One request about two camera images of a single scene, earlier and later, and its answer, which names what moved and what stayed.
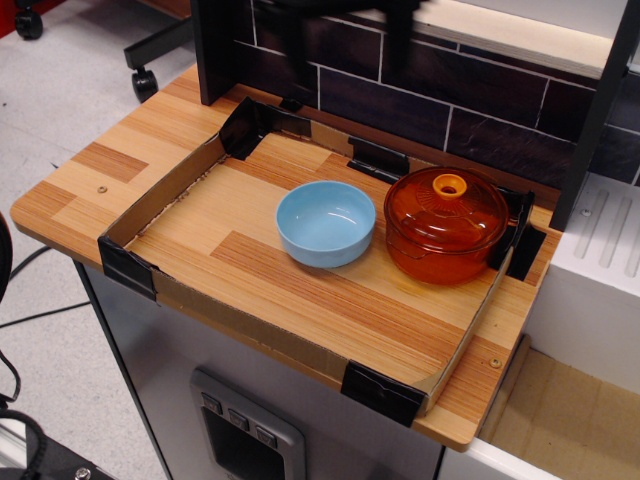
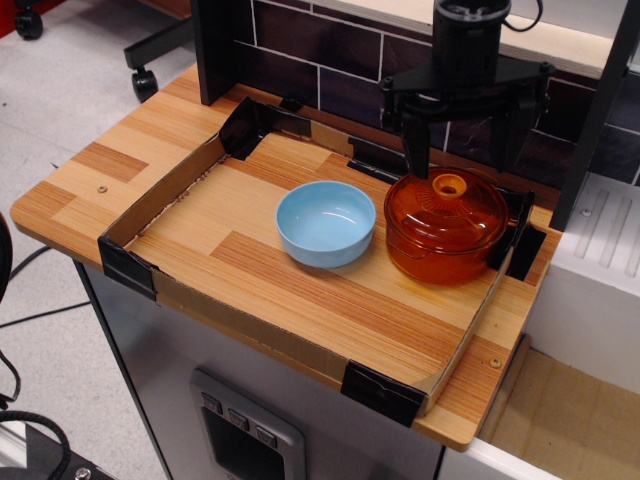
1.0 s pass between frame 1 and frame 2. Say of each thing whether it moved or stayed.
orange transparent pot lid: stayed
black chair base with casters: stayed
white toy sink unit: stayed
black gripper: moved
